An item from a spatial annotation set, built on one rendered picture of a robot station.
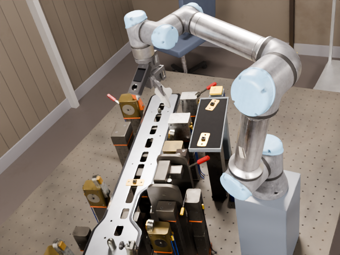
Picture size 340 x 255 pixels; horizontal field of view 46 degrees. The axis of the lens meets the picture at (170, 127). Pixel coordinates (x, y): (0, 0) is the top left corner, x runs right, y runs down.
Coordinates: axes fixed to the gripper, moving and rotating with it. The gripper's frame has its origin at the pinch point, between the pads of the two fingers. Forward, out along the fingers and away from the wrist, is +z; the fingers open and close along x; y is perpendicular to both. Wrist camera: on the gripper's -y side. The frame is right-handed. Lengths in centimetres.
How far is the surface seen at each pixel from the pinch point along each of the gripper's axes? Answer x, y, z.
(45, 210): 77, -23, 74
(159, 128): 29, 31, 43
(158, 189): -7.1, -15.8, 27.1
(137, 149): 30, 13, 44
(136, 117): 53, 40, 49
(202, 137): -7.6, 17.1, 27.0
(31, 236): 70, -39, 74
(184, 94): 28, 56, 37
